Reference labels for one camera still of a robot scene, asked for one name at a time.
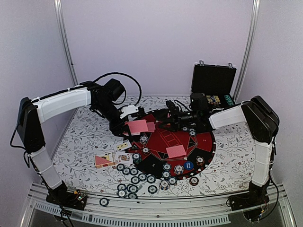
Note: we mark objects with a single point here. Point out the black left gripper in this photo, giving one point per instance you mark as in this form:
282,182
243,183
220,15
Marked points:
117,131

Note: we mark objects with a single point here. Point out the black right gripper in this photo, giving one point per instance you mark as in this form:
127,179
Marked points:
174,114

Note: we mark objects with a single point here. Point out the blue chip stack seat one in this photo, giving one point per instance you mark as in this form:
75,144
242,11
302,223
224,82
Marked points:
192,133

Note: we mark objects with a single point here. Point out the face down card seat eight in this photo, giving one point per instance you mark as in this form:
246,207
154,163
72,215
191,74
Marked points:
151,127

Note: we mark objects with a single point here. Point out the red backed card deck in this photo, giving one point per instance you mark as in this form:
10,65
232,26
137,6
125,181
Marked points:
138,126

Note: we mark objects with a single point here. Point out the face down card seat four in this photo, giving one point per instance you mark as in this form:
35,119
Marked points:
176,151

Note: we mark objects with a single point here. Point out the three of spades card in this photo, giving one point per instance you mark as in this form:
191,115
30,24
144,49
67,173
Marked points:
123,145

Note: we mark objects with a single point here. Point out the blue chip stack seat seven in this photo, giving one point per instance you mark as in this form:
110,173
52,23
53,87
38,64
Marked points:
143,139

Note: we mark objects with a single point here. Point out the king of diamonds card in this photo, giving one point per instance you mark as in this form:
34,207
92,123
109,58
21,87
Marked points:
123,158

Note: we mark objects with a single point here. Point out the blue small blind button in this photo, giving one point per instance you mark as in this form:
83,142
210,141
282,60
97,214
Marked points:
188,165

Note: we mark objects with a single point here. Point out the brown chip stack seat three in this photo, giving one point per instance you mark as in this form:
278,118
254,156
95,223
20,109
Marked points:
200,161

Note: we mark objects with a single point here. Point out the green chip mat seat four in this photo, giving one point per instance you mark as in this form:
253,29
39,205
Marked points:
166,167

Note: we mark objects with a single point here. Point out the red playing card deck box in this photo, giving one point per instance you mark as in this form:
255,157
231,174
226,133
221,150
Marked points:
104,160

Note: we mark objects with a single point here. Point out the blue chip stack seat four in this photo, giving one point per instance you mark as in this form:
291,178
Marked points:
178,169

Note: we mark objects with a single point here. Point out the green chip stack seat six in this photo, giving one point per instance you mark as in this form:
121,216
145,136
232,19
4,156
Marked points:
137,158

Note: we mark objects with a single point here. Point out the green chip mat edge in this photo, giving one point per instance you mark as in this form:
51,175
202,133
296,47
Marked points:
166,174
142,177

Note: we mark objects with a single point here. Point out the green chip table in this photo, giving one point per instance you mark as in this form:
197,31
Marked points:
133,171
126,171

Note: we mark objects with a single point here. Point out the brown 100 poker chip stack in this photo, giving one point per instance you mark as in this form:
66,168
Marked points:
194,181

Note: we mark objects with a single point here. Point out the green chip front cluster top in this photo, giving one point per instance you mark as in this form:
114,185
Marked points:
132,188

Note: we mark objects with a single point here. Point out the green chip cluster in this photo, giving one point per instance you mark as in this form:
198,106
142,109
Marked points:
132,188
132,196

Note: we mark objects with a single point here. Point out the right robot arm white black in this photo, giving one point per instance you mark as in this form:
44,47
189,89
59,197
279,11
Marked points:
260,123

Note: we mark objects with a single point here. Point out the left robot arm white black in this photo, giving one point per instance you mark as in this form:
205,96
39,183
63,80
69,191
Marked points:
34,115

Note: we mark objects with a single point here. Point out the round red black poker mat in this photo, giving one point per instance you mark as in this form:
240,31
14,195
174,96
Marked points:
186,154

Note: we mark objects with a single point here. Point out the black poker chip case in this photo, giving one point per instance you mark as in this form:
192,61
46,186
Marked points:
215,81

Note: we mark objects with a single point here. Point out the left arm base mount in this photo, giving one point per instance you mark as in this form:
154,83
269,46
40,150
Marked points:
75,200

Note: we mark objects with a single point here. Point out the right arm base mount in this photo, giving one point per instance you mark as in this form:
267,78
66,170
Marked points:
252,205

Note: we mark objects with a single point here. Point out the left aluminium frame post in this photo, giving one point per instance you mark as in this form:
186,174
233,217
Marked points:
64,39

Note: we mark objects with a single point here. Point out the aluminium frame post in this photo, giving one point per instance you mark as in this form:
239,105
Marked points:
64,39
248,48

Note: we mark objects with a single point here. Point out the right aluminium frame post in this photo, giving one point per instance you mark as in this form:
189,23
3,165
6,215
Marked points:
248,48

